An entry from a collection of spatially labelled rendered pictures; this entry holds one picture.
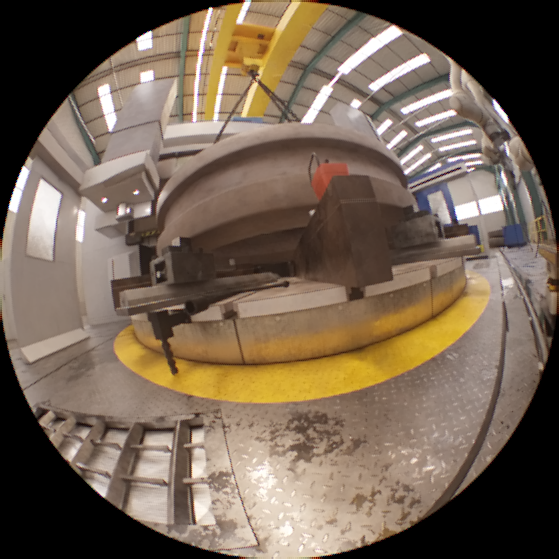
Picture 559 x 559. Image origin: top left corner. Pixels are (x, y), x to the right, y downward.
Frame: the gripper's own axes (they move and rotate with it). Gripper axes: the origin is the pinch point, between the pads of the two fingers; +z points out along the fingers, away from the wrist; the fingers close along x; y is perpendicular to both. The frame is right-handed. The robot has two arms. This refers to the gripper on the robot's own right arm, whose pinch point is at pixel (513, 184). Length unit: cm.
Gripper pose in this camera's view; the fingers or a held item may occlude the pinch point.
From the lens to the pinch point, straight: 137.6
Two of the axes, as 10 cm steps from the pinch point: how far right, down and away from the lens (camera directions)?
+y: 2.4, -0.2, -9.7
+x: 9.6, -1.7, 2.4
